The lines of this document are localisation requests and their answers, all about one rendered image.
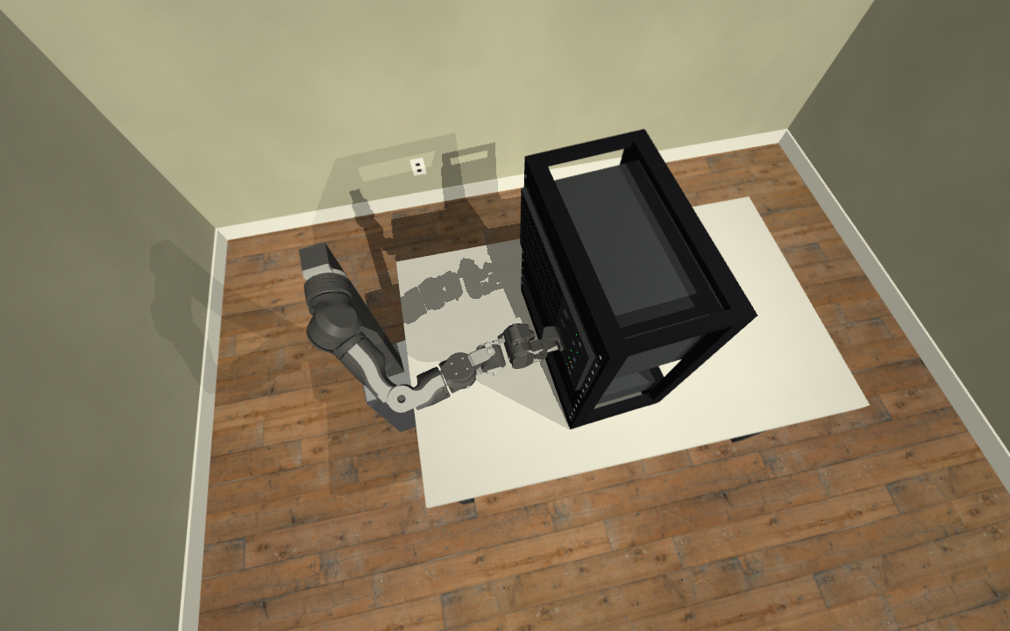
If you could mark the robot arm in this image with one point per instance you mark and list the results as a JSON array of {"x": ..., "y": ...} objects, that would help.
[{"x": 334, "y": 327}]

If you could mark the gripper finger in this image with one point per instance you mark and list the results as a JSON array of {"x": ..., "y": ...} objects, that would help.
[
  {"x": 550, "y": 333},
  {"x": 543, "y": 355}
]

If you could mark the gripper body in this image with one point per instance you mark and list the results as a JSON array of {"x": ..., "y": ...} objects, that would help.
[{"x": 516, "y": 339}]

